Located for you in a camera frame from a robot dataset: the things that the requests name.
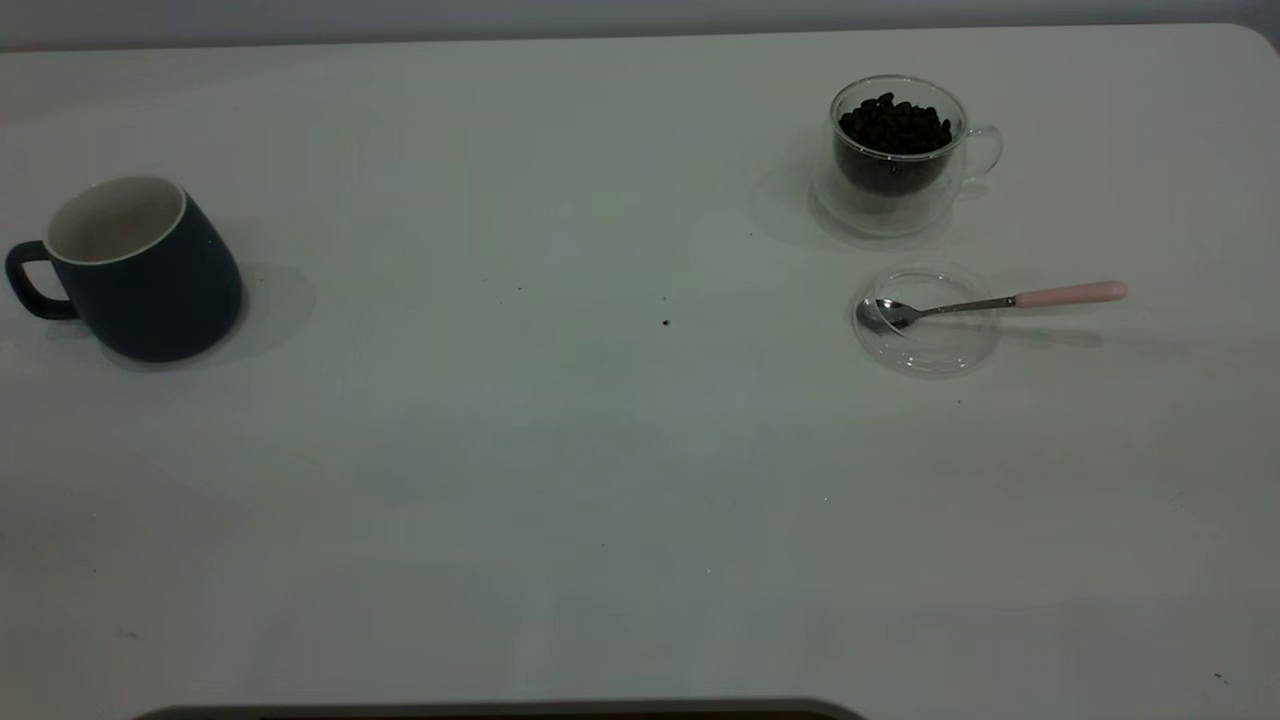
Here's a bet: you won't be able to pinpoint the clear glass saucer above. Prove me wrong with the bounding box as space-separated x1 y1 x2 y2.
853 265 1001 378

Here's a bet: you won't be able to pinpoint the roasted coffee beans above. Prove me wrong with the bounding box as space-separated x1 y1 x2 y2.
838 92 954 196

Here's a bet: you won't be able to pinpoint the clear glass cup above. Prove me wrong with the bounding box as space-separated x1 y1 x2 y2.
812 75 1004 239

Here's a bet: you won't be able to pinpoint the pink handled metal spoon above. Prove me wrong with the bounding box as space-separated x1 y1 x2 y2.
857 281 1129 336

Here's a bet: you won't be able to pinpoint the dark grey ceramic mug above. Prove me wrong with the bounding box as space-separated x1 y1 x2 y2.
5 175 244 363

